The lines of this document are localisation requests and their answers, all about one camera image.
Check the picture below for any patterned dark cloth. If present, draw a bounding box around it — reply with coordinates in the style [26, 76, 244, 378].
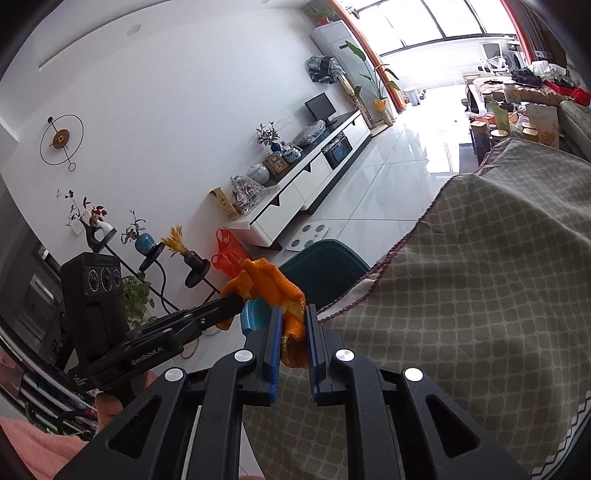
[307, 55, 343, 85]

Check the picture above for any clear plastic bag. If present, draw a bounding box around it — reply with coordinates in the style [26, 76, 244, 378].
[300, 120, 326, 145]

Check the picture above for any orange peel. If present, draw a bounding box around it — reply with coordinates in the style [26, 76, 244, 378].
[217, 257, 308, 369]

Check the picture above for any wooden picture frame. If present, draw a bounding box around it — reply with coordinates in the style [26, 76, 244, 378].
[264, 152, 291, 175]

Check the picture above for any crystal ship model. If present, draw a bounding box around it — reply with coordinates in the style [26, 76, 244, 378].
[231, 174, 269, 214]

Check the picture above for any blue vase with plant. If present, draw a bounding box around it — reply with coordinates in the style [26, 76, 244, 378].
[121, 210, 157, 254]

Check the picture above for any white bathroom scale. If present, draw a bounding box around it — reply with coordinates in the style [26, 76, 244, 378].
[285, 224, 329, 251]

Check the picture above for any white vase with branches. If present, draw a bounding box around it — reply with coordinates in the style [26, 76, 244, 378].
[56, 188, 116, 252]

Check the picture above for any small tree in dark vase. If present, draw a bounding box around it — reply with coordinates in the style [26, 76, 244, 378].
[256, 122, 281, 153]

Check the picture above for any grey curtain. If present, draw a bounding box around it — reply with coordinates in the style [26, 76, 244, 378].
[517, 0, 568, 65]

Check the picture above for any orange plastic bag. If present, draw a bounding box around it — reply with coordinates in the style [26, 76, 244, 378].
[211, 228, 252, 278]

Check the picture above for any dark shelf unit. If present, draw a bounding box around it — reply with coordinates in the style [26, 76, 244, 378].
[0, 240, 100, 437]

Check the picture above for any patterned tablecloth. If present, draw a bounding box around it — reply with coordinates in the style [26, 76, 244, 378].
[240, 137, 591, 480]

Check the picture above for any tall leafy plant yellow pot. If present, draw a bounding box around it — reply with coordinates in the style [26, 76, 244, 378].
[345, 41, 400, 125]

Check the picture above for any black vase yellow wheat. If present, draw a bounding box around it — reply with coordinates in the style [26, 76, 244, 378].
[161, 225, 204, 268]

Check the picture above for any yellow box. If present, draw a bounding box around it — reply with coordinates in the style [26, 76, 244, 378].
[209, 187, 241, 221]

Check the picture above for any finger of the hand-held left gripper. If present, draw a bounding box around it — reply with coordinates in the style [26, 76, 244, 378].
[182, 293, 245, 342]

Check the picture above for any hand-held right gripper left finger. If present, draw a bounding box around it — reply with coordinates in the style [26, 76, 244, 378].
[55, 306, 283, 480]

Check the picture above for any dark rug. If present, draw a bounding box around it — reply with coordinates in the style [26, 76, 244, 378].
[457, 141, 485, 176]

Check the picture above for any white TV cabinet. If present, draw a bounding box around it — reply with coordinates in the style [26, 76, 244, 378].
[233, 110, 372, 252]

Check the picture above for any white floor air conditioner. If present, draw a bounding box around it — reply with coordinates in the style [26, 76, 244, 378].
[310, 19, 379, 121]

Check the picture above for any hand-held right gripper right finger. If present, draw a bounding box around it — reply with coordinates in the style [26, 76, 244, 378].
[305, 304, 532, 480]

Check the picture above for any round wire wall clock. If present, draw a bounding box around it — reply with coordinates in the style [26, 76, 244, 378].
[39, 113, 85, 172]

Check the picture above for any large balcony window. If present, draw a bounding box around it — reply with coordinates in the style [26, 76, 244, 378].
[351, 0, 513, 56]

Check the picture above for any black monitor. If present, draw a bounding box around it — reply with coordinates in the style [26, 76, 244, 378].
[305, 92, 338, 125]

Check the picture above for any small potted plant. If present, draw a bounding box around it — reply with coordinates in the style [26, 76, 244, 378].
[305, 0, 340, 25]

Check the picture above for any white office chair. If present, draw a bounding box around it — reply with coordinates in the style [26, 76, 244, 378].
[478, 42, 512, 75]

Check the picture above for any teal plastic bin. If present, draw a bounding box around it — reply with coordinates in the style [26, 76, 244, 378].
[240, 239, 371, 333]

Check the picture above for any person's left forearm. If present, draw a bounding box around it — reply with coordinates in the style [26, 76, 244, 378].
[0, 415, 88, 480]

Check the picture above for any green sofa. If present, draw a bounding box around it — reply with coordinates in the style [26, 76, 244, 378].
[558, 99, 591, 162]

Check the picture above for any person's left hand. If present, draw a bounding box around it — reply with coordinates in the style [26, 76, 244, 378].
[93, 369, 158, 432]

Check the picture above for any orange curtain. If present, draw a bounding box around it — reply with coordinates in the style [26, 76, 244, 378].
[332, 0, 407, 112]
[503, 0, 532, 61]

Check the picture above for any black metal plant stand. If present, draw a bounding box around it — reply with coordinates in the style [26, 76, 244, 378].
[78, 222, 222, 319]

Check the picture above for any brown paper bag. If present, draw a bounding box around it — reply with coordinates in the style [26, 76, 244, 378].
[524, 104, 560, 148]

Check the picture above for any green vine plant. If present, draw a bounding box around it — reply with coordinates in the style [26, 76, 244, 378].
[121, 272, 158, 326]

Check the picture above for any white clothes pile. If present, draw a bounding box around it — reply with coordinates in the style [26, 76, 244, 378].
[529, 61, 566, 79]

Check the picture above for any wooden floor stand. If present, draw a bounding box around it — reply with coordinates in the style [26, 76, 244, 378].
[339, 74, 372, 130]

